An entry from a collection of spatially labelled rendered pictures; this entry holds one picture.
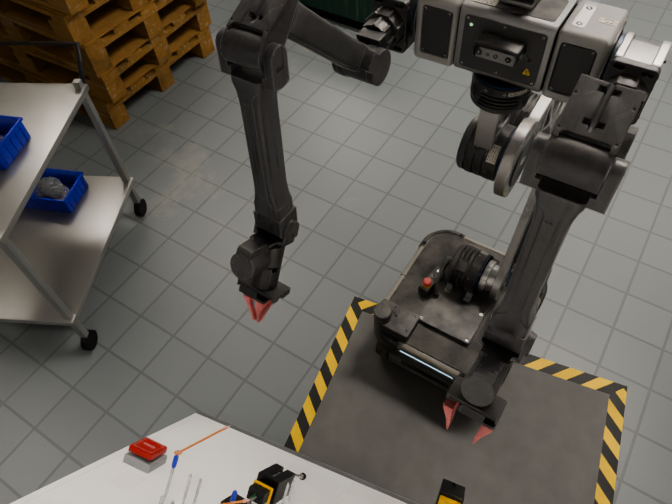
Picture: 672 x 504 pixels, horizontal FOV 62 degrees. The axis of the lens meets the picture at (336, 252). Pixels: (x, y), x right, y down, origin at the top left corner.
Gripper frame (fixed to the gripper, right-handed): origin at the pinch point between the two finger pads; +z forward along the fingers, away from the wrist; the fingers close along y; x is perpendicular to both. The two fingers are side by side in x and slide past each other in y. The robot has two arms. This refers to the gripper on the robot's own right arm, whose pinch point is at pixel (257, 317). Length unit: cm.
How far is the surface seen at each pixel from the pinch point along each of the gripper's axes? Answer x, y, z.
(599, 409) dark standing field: 117, 87, 54
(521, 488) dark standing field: 79, 73, 75
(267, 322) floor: 86, -47, 72
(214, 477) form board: -28.0, 14.1, 15.6
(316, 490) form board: -15.1, 30.0, 18.9
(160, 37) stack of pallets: 166, -201, -11
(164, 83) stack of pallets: 173, -202, 17
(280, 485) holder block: -30.5, 28.7, 3.4
